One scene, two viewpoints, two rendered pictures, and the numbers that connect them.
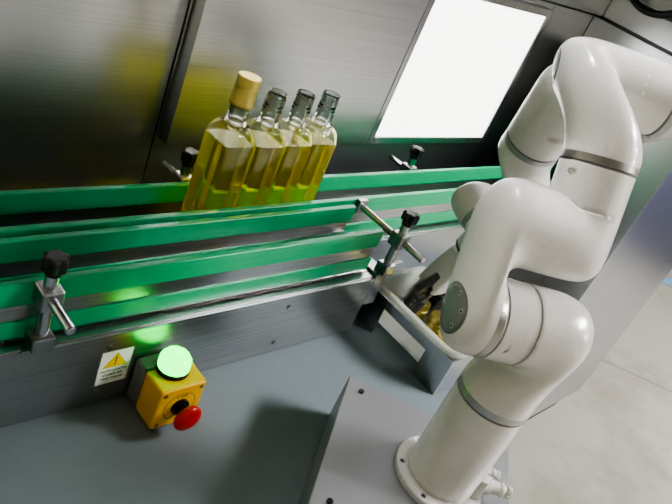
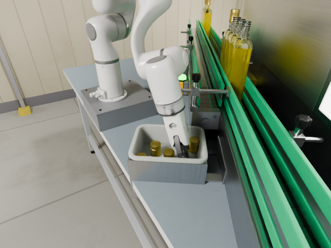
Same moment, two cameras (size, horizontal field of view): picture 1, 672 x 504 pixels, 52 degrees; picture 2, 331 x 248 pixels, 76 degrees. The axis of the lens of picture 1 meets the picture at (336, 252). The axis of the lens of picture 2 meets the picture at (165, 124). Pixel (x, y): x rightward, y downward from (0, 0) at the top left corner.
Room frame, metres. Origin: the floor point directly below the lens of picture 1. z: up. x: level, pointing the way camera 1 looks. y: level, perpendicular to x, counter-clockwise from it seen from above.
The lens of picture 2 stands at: (1.54, -0.50, 1.23)
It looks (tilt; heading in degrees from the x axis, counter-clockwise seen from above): 33 degrees down; 148
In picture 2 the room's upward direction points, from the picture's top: straight up
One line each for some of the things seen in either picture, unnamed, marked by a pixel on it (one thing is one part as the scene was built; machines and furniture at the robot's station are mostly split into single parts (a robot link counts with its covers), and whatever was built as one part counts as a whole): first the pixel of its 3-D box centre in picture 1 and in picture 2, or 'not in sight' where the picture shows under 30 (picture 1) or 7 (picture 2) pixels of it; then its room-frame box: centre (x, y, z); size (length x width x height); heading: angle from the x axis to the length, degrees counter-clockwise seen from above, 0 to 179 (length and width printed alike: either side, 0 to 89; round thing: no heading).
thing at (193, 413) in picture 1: (183, 412); not in sight; (0.66, 0.09, 0.79); 0.04 x 0.03 x 0.04; 144
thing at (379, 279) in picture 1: (359, 272); (205, 119); (1.08, -0.05, 0.85); 0.09 x 0.04 x 0.07; 54
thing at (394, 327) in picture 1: (418, 318); (177, 153); (1.12, -0.20, 0.79); 0.27 x 0.17 x 0.08; 54
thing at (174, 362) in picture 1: (175, 360); (182, 77); (0.69, 0.13, 0.84); 0.04 x 0.04 x 0.03
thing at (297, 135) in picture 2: (398, 169); (303, 143); (1.39, -0.05, 0.94); 0.07 x 0.04 x 0.13; 54
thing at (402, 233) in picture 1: (388, 234); (202, 93); (1.07, -0.07, 0.95); 0.17 x 0.03 x 0.12; 54
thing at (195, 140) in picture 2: not in sight; (193, 144); (1.12, -0.13, 0.79); 0.04 x 0.04 x 0.04
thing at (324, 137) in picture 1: (299, 177); (237, 69); (1.05, 0.11, 0.99); 0.06 x 0.06 x 0.21; 54
